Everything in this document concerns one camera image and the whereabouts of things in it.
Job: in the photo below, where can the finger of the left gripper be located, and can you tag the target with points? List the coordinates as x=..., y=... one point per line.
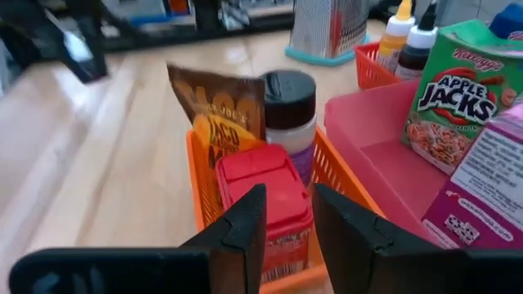
x=20, y=41
x=83, y=53

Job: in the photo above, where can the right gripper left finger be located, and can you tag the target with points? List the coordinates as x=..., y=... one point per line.
x=237, y=253

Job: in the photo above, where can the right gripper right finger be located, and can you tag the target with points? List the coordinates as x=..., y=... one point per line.
x=359, y=261

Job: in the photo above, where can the orange plastic basket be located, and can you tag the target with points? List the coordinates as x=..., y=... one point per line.
x=204, y=183

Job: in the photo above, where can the red-lidded spice jar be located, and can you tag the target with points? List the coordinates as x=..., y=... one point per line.
x=265, y=171

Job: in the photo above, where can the pink plastic tray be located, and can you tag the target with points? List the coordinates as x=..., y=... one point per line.
x=367, y=122

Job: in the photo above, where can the brown taco seasoning packet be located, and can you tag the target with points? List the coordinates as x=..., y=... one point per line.
x=220, y=106

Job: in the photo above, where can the pink Raisin Bran box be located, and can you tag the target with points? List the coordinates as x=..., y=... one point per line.
x=490, y=183

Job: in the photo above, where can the black round disc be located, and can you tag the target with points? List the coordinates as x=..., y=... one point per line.
x=288, y=98

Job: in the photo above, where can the green Apple Jacks box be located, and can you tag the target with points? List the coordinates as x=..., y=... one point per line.
x=457, y=98

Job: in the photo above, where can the black squeeze bottle white collar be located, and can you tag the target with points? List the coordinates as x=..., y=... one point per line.
x=417, y=53

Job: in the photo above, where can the yellow squeeze bottle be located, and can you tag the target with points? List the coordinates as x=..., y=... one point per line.
x=394, y=36

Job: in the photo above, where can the blue cereal box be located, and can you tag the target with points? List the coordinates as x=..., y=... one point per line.
x=508, y=22

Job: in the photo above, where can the red plastic basket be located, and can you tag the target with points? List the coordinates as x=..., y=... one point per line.
x=367, y=69

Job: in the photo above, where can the black aluminium table frame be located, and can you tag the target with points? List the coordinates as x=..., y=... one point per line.
x=184, y=30

